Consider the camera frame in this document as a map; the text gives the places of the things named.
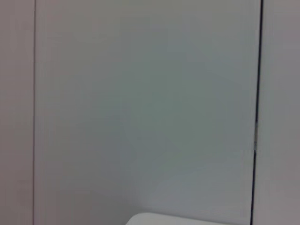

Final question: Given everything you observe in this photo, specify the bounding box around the white rounded object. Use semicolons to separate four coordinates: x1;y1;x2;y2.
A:
126;212;251;225

